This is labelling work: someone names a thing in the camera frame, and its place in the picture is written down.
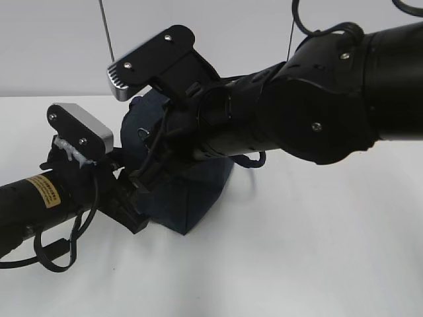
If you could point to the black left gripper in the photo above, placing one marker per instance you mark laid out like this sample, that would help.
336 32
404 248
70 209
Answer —
117 192

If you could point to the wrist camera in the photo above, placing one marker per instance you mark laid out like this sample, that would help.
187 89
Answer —
167 62
81 130

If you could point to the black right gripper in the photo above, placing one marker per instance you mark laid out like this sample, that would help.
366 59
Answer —
188 133

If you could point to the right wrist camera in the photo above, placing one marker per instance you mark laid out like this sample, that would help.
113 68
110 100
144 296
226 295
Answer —
167 62

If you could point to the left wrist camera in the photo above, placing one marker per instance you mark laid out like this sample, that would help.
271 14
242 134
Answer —
81 130

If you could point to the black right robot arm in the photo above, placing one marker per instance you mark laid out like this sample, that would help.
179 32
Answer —
334 97

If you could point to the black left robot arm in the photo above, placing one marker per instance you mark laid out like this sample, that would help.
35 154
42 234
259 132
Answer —
63 189

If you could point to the dark blue lunch bag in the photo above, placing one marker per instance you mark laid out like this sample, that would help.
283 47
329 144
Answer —
181 201

